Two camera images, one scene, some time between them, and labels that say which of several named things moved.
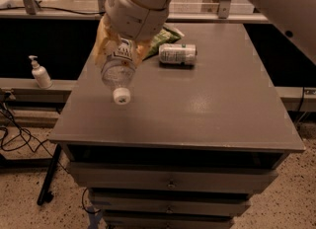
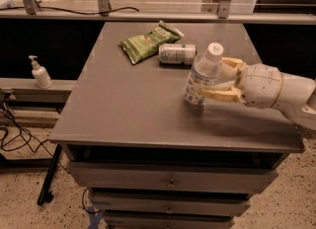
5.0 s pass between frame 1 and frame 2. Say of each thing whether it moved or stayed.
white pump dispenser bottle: stayed
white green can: stayed
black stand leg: stayed
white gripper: moved
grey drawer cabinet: stayed
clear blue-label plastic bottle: moved
